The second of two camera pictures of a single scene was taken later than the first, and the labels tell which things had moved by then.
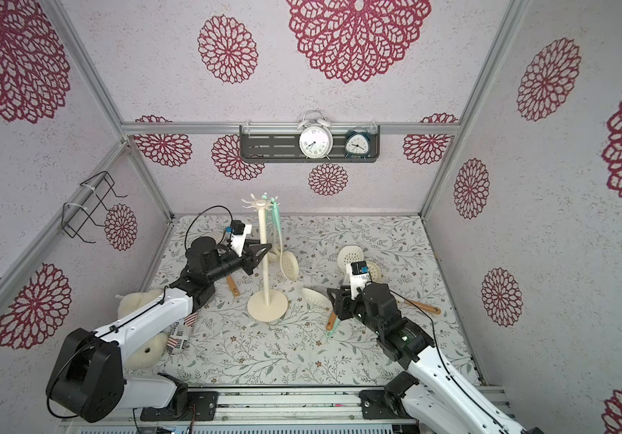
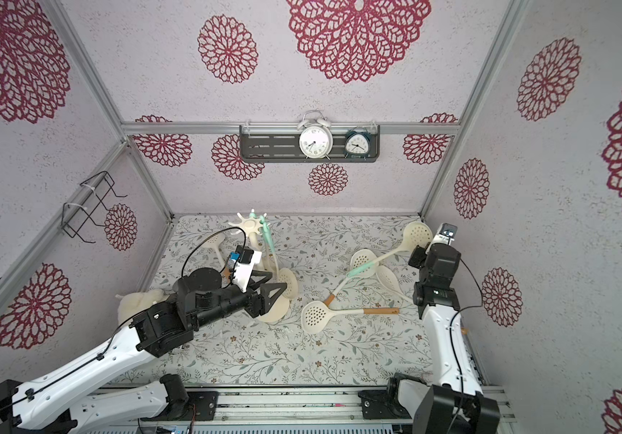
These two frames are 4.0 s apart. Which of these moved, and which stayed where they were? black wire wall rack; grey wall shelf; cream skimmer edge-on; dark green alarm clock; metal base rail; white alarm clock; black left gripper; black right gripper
Moved: black left gripper; cream skimmer edge-on; black right gripper
Stayed: dark green alarm clock; metal base rail; white alarm clock; grey wall shelf; black wire wall rack
